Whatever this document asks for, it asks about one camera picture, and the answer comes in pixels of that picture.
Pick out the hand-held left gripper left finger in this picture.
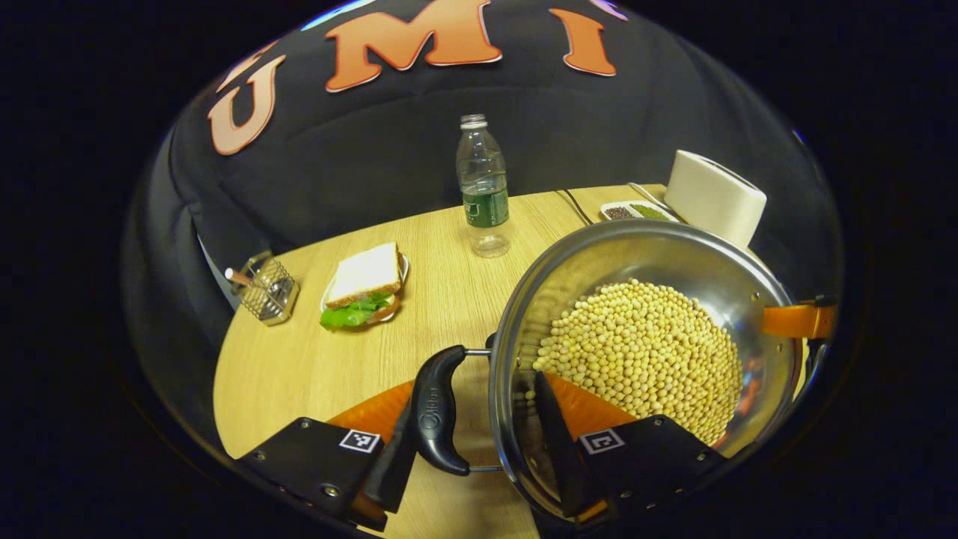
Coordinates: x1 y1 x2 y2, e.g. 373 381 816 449
236 378 420 534

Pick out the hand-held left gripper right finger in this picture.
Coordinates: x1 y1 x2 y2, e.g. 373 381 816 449
533 371 727 525

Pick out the pile of yellow soybeans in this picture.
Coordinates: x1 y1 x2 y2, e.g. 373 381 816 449
533 279 744 447

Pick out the steel pot with black handle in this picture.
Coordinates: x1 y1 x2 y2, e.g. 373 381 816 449
410 219 806 525

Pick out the white toaster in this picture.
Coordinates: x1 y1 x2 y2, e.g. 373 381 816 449
664 150 768 250

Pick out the white divided bean dish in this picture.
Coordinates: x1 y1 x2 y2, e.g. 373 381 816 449
599 201 679 223

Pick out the sandwich with lettuce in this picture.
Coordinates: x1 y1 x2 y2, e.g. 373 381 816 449
320 242 405 332

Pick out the clear plastic water bottle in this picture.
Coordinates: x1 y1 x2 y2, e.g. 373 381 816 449
456 114 511 259

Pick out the white toaster cord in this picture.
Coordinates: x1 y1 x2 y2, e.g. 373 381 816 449
627 182 671 211

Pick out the wire mesh holder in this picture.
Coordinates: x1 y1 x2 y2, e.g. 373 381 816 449
241 251 300 326

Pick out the black power cable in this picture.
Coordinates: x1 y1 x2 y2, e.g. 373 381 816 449
554 189 597 227

